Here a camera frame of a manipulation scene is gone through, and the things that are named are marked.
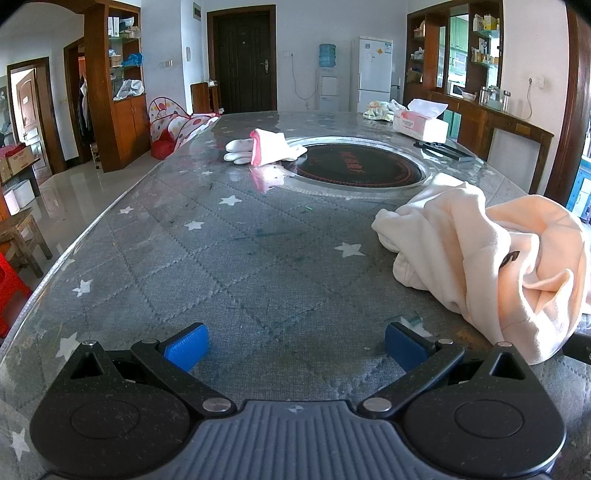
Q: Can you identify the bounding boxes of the wooden sideboard table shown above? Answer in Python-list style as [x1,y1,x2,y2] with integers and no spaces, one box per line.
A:
[427,90,555,195]

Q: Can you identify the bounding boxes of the white water dispenser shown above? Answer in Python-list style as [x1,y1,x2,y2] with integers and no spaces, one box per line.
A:
[315,68,340,112]

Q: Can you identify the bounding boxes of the black flat tray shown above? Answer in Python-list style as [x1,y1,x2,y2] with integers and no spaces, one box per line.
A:
[413,140,472,161]

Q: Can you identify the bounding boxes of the grey star quilted table cover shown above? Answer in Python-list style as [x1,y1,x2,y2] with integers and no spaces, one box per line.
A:
[0,111,591,480]

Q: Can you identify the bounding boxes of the polka dot play tent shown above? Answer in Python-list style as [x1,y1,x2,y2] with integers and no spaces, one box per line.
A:
[148,97,221,151]

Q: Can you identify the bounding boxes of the tall wooden shelf cabinet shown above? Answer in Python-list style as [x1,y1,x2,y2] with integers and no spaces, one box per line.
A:
[83,2,153,174]

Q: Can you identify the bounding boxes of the hanging dark coats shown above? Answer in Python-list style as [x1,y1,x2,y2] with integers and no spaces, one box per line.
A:
[78,76,96,148]

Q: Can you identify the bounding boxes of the small wooden cabinet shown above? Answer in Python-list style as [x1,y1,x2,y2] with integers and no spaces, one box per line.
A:
[191,80,220,114]

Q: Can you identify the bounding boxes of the wall socket with cable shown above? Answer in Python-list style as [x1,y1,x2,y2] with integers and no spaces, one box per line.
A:
[526,76,546,118]

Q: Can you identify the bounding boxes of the white gloves with pink cuffs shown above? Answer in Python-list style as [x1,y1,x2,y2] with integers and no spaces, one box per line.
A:
[224,128,308,167]

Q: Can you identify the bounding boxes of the wooden display shelf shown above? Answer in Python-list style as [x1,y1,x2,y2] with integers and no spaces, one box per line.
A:
[406,0,504,100]

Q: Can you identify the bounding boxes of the white tissue box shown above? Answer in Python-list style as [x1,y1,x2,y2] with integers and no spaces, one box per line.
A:
[392,98,450,143]

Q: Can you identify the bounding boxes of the white refrigerator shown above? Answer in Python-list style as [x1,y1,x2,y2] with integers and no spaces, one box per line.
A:
[350,36,394,113]

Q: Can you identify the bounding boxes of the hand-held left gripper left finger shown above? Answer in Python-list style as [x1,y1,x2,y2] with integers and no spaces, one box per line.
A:
[69,323,236,414]

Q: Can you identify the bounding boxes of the white storage box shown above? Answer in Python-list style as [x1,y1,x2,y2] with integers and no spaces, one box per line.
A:
[2,179,37,215]

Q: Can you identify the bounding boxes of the cream sweatshirt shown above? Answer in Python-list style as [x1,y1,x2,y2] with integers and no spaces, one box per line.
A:
[372,173,591,365]

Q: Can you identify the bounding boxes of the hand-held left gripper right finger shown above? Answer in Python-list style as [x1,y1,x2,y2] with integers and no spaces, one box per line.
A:
[358,322,527,418]

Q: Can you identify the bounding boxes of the red plastic stool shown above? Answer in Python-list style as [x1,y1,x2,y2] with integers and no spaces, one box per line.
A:
[0,251,33,340]

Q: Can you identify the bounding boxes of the wooden stool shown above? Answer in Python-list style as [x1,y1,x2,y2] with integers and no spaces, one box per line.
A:
[0,208,54,278]

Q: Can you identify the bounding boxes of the blue balcony cabinet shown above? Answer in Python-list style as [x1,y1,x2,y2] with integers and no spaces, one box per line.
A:
[566,157,591,224]

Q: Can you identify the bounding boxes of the round built-in black hotplate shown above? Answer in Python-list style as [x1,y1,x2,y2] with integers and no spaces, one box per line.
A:
[249,135,444,199]

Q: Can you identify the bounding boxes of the cardboard boxes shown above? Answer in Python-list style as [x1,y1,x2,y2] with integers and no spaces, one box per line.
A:
[0,143,35,183]

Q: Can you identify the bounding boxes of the dark wooden entrance door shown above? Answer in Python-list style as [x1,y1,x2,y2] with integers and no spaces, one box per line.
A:
[207,4,278,114]

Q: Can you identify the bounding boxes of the patterned crumpled cloth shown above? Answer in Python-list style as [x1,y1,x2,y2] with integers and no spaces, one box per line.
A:
[362,98,409,123]

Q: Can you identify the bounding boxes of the brown interior door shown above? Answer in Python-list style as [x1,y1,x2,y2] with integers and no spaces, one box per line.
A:
[7,58,65,176]

